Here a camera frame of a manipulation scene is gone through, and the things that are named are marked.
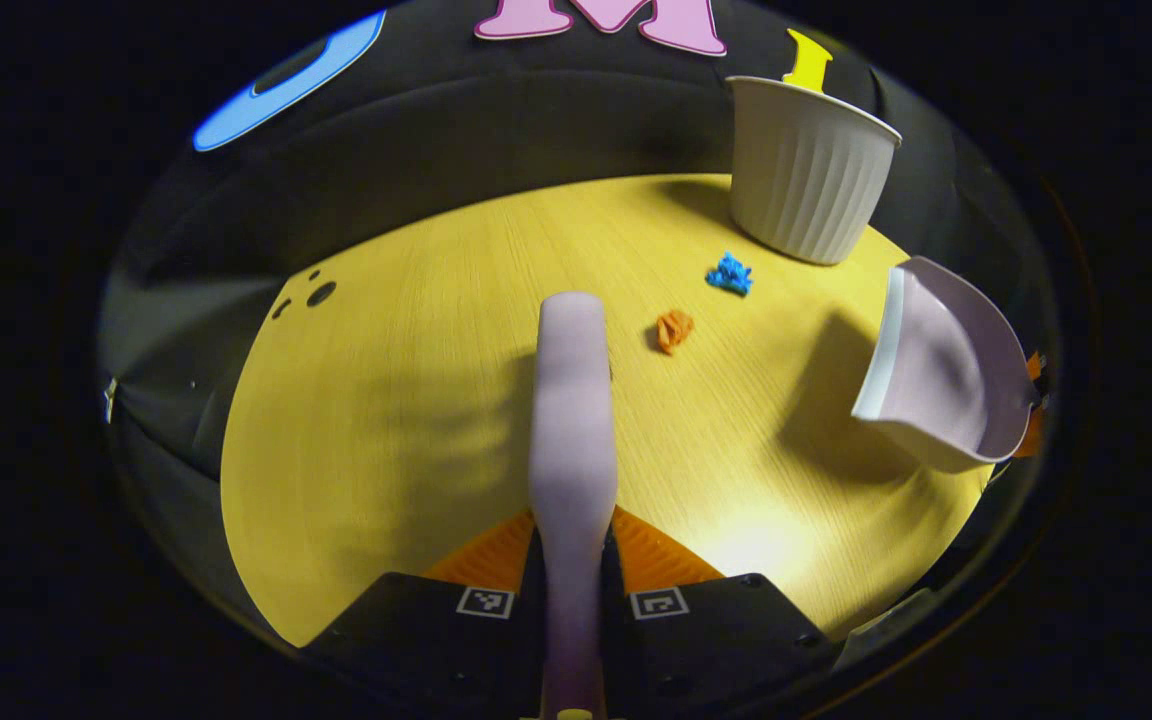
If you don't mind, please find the black backdrop cloth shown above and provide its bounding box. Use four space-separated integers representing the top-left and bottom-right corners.
96 0 1047 601

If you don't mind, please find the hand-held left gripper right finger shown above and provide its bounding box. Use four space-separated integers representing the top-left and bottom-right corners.
601 505 843 720

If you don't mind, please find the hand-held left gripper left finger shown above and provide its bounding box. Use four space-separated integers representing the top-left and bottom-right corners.
301 508 547 720

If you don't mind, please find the orange paper scrap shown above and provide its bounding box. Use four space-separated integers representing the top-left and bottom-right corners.
656 309 695 356

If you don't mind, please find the pale pink dustpan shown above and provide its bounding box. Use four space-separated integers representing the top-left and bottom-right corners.
851 255 1036 474

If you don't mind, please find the white ribbed garbage bin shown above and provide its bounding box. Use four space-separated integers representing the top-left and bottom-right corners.
725 75 903 267

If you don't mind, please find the blue paper scrap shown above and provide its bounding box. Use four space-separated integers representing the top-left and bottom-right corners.
705 252 754 298

